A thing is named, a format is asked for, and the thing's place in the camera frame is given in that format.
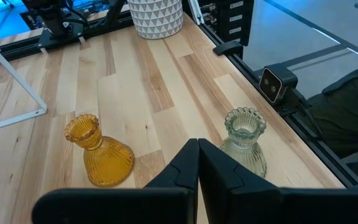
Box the black table-level camera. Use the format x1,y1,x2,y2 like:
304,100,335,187
259,63,299,104

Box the amber ribbed glass candle holder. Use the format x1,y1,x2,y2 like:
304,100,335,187
63,113,135,189

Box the clear ribbed glass candle holder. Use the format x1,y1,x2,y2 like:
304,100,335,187
218,107,268,179

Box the black drawer cabinet white labels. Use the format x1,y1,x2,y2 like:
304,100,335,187
197,0,255,44

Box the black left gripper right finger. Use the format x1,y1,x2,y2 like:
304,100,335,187
198,138,358,224

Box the white grey triangle pattern planter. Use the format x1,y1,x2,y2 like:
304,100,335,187
126,0,185,40

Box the person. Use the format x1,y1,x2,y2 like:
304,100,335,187
306,57,358,184

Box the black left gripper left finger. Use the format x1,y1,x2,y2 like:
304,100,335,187
31,138,200,224

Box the black table clamp handle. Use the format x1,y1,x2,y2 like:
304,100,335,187
212,40,244,57

